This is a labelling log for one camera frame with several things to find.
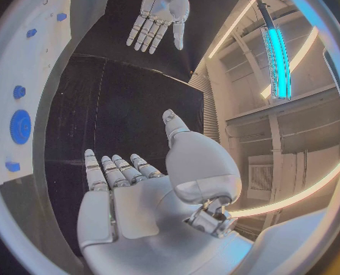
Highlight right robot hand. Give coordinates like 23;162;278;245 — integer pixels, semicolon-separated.
76;109;255;275

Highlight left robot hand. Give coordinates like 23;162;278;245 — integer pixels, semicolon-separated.
125;0;191;55

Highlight white task board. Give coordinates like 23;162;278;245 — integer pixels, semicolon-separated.
0;0;74;187

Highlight glowing light bar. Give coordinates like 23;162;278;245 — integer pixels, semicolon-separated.
259;24;294;101

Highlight large blue gear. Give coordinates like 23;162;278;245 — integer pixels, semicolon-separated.
9;109;32;145

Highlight small blue gear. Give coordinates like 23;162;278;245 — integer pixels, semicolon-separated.
12;85;28;100

